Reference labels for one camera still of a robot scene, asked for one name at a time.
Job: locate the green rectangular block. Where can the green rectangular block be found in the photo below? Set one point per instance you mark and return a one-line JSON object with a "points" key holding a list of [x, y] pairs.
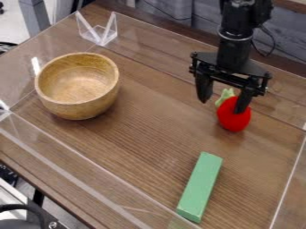
{"points": [[196, 196]]}

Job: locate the clear acrylic front wall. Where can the clear acrylic front wall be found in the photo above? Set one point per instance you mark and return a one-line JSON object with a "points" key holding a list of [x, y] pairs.
{"points": [[85, 188]]}

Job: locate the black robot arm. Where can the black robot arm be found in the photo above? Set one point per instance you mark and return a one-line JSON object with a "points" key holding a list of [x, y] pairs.
{"points": [[230, 66]]}

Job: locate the grey post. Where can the grey post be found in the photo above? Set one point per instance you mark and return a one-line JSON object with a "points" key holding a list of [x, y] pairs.
{"points": [[35, 15]]}

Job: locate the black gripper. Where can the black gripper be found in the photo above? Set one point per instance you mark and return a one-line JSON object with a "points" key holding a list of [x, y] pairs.
{"points": [[251, 75]]}

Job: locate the clear acrylic corner bracket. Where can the clear acrylic corner bracket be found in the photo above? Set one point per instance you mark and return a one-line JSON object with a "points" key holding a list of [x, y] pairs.
{"points": [[98, 34]]}

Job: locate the wooden bowl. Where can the wooden bowl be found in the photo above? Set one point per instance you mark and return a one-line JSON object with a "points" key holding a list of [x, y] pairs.
{"points": [[78, 85]]}

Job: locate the red plush strawberry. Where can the red plush strawberry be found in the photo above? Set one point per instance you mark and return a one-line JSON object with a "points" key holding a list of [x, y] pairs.
{"points": [[232, 121]]}

